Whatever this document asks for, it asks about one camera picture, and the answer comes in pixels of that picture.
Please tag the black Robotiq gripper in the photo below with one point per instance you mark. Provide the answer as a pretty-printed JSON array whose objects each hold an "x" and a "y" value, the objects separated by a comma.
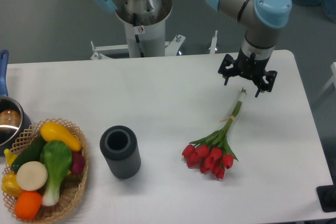
[{"x": 250, "y": 64}]

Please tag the red tulip bouquet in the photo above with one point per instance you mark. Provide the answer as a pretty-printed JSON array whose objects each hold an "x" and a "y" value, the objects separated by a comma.
[{"x": 213, "y": 152}]

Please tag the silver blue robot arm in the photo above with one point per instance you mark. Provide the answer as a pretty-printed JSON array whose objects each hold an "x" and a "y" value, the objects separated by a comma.
[{"x": 144, "y": 22}]

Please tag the black device at table edge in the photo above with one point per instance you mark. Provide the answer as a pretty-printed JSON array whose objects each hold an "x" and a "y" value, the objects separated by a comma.
[{"x": 326, "y": 195}]

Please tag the dark grey ribbed vase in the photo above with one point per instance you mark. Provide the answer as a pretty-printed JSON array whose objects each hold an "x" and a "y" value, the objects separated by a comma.
[{"x": 119, "y": 147}]

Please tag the dark red radish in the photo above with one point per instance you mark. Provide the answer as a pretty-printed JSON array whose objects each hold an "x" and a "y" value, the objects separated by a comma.
[{"x": 78, "y": 163}]

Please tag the yellow squash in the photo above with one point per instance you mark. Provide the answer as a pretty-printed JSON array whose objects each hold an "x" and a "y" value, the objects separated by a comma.
[{"x": 52, "y": 131}]

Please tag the green bok choy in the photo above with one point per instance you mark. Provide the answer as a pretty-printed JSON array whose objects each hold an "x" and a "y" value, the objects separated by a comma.
[{"x": 56, "y": 156}]

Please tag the woven wicker basket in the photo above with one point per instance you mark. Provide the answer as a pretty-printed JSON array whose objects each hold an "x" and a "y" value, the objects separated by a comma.
[{"x": 71, "y": 189}]

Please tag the dark green cucumber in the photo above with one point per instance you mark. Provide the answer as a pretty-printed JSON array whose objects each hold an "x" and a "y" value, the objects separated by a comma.
[{"x": 29, "y": 154}]

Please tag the cream round bun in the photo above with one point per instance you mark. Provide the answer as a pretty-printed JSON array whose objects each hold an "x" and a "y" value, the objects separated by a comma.
[{"x": 32, "y": 176}]

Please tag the orange fruit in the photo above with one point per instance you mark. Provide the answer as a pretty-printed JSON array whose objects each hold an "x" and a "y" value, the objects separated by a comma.
[{"x": 28, "y": 205}]

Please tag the yellow bell pepper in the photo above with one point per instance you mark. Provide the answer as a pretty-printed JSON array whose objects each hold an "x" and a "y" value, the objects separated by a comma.
[{"x": 10, "y": 185}]

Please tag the white furniture frame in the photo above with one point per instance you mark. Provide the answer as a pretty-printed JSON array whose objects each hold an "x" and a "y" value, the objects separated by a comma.
[{"x": 327, "y": 89}]

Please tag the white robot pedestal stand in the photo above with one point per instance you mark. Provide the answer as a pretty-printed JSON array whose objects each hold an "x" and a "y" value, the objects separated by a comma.
[{"x": 142, "y": 41}]

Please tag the blue handled saucepan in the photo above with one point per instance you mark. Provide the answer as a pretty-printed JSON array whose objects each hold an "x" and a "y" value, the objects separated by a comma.
[{"x": 13, "y": 118}]

